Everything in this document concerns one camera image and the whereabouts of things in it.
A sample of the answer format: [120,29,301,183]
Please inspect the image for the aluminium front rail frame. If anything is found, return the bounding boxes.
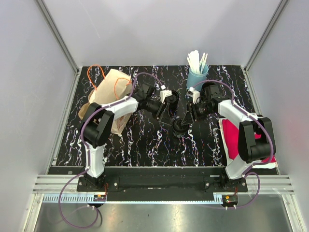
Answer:
[23,173,309,232]

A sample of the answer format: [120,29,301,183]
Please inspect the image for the cardboard cup carrier left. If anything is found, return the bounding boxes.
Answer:
[78,103,90,120]

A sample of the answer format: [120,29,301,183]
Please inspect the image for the brown paper takeout bag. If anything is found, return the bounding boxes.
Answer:
[87,64,134,135]

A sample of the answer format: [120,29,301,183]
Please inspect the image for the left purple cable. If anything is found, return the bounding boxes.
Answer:
[59,72,166,228]

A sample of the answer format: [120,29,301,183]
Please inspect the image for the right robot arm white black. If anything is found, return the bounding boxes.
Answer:
[179,80,276,192]

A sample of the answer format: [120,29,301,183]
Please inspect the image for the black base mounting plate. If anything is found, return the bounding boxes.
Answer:
[77,167,248,202]

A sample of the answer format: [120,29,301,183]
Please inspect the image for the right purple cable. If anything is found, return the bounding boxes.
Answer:
[192,79,277,210]

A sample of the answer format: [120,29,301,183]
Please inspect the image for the purple cable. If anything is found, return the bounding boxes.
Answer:
[59,72,166,228]
[192,79,277,210]

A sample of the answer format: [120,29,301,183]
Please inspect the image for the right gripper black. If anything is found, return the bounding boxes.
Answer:
[182,101,214,126]

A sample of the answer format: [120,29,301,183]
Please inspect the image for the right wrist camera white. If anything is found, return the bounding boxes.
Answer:
[187,87,200,104]

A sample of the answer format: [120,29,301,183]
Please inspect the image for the light blue cup holder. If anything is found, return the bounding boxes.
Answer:
[186,64,209,91]

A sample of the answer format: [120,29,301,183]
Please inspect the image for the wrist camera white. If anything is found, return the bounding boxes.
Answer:
[187,87,200,104]
[159,85,172,103]

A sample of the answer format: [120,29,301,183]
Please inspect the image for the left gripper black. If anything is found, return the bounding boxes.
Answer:
[144,99,172,126]

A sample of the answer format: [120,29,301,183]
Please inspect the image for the red folded cloth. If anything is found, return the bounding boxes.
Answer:
[221,118,277,164]

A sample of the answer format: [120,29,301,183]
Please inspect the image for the black ribbed cup with lid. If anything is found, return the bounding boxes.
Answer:
[166,90,179,110]

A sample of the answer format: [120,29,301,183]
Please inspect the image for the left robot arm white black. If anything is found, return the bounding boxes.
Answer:
[80,84,179,191]

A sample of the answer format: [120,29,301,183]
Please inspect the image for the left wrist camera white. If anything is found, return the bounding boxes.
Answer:
[159,85,172,103]

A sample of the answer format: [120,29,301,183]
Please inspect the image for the white tray under cloth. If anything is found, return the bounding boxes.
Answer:
[218,114,278,171]

